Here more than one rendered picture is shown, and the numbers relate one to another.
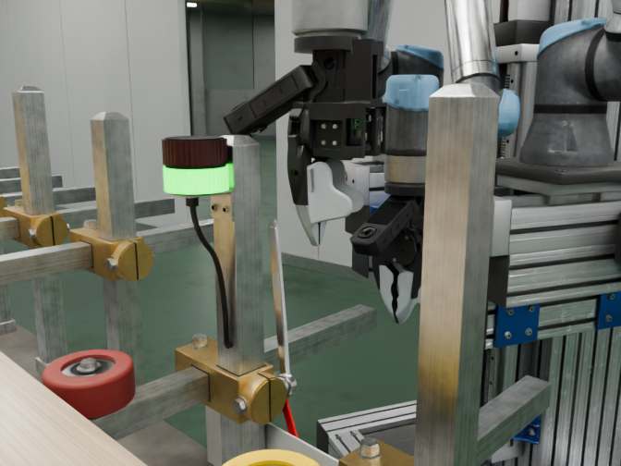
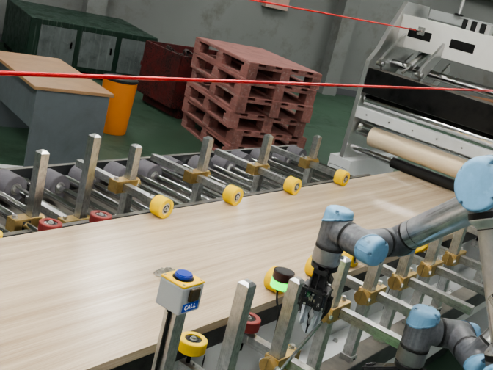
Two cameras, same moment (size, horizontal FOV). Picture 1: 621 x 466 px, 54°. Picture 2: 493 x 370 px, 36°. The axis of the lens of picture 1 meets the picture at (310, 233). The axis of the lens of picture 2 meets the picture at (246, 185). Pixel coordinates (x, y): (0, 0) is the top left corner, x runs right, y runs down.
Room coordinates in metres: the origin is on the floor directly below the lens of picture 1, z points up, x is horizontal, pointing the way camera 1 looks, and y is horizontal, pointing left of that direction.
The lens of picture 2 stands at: (0.06, -1.78, 1.89)
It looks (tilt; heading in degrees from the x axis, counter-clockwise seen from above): 16 degrees down; 80
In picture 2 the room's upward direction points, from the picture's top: 14 degrees clockwise
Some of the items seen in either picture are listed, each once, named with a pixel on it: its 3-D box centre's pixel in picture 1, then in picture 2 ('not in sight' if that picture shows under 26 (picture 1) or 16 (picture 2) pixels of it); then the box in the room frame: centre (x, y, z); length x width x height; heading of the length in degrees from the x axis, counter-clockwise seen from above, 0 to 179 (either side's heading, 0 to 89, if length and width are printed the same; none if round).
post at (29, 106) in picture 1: (42, 239); (364, 299); (0.95, 0.43, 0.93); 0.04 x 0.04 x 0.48; 46
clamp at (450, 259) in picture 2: not in sight; (453, 257); (1.49, 0.98, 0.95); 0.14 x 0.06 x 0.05; 46
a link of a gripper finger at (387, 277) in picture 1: (398, 289); not in sight; (0.89, -0.14, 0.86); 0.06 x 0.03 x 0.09; 136
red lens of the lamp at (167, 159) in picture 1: (195, 151); (283, 274); (0.56, 0.11, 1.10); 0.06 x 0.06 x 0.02
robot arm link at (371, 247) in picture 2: not in sight; (367, 244); (0.70, -0.10, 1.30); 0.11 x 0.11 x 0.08; 32
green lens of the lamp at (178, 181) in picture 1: (196, 177); (281, 283); (0.56, 0.11, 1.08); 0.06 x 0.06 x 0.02
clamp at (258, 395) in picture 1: (226, 381); (278, 360); (0.61, 0.09, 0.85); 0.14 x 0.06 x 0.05; 46
